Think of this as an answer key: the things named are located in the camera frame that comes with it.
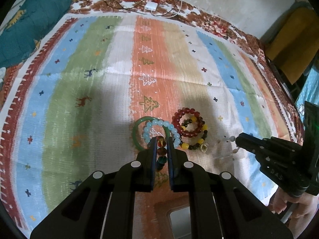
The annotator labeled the white bead bracelet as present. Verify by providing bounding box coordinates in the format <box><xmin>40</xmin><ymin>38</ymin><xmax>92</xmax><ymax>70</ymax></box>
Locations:
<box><xmin>216</xmin><ymin>135</ymin><xmax>241</xmax><ymax>160</ymax></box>

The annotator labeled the yellow black bead bracelet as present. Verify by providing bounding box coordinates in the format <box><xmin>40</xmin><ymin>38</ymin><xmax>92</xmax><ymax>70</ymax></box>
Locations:
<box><xmin>178</xmin><ymin>115</ymin><xmax>209</xmax><ymax>151</ymax></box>

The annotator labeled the light blue bead bracelet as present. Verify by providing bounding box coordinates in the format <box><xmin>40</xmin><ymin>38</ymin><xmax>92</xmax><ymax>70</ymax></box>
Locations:
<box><xmin>142</xmin><ymin>119</ymin><xmax>181</xmax><ymax>148</ymax></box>

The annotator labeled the red bead bracelet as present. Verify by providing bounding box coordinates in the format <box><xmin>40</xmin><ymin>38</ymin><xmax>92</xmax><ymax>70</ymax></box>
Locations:
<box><xmin>171</xmin><ymin>107</ymin><xmax>206</xmax><ymax>138</ymax></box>

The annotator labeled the multicolour dark bead bracelet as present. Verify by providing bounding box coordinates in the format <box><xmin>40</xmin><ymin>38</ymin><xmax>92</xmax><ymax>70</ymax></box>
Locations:
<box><xmin>155</xmin><ymin>136</ymin><xmax>168</xmax><ymax>172</ymax></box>

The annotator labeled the green jade bangle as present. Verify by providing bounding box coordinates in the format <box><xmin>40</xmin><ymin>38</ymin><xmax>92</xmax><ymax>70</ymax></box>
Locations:
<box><xmin>131</xmin><ymin>116</ymin><xmax>171</xmax><ymax>151</ymax></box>

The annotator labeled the person's right hand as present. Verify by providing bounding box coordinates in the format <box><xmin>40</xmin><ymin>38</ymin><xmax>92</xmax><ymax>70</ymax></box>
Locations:
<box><xmin>271</xmin><ymin>187</ymin><xmax>318</xmax><ymax>238</ymax></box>

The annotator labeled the silver metal tin box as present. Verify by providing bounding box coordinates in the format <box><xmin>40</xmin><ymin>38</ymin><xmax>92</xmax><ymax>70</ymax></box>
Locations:
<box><xmin>169</xmin><ymin>206</ymin><xmax>192</xmax><ymax>239</ymax></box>

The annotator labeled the yellow wooden furniture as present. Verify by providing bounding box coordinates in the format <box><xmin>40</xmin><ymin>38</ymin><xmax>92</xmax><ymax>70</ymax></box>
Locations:
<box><xmin>266</xmin><ymin>7</ymin><xmax>318</xmax><ymax>84</ymax></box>

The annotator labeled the striped colourful mat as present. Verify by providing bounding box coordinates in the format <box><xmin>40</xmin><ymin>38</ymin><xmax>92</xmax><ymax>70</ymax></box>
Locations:
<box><xmin>0</xmin><ymin>13</ymin><xmax>302</xmax><ymax>239</ymax></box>

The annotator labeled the white charger adapter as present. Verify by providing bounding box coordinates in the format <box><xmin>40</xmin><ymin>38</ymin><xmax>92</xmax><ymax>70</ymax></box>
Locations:
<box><xmin>144</xmin><ymin>2</ymin><xmax>158</xmax><ymax>11</ymax></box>

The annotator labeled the white crumpled cloth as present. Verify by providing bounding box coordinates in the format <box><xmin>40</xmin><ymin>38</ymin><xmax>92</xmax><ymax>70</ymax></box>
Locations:
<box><xmin>0</xmin><ymin>67</ymin><xmax>6</xmax><ymax>79</ymax></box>

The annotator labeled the teal quilted pillow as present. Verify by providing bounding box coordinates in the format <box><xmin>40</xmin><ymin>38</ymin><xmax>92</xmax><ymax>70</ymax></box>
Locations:
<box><xmin>1</xmin><ymin>0</ymin><xmax>72</xmax><ymax>68</ymax></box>

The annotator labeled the white charger cable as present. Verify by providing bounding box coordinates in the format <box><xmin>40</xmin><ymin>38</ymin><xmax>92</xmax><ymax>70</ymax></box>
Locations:
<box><xmin>157</xmin><ymin>0</ymin><xmax>185</xmax><ymax>19</ymax></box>

